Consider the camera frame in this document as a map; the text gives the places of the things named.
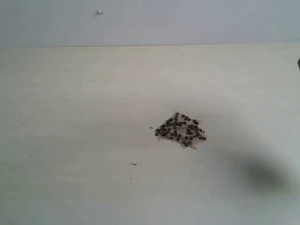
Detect small white wall fixture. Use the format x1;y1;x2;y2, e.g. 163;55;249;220
96;9;105;15

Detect brown beans and rice grains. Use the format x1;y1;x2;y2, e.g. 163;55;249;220
150;112;207;149

